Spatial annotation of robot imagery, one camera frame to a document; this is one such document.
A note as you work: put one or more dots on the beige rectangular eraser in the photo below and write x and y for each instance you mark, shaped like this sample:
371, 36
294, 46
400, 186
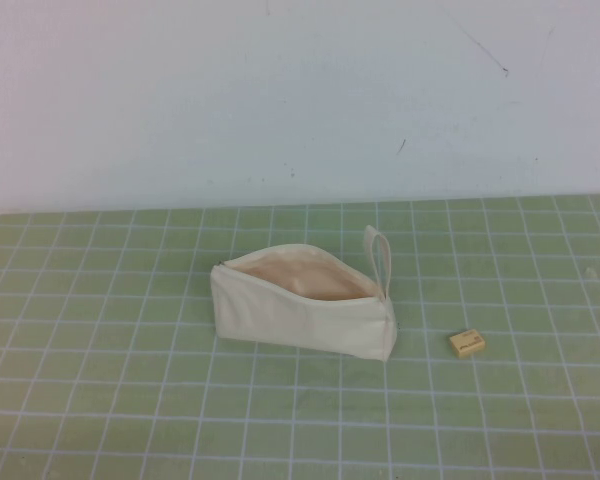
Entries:
466, 345

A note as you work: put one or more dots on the cream fabric pencil case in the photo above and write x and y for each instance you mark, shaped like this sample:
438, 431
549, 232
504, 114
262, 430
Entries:
260, 320

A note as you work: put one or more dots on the green white-grid table mat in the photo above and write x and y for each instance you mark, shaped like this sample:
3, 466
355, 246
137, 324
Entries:
130, 400

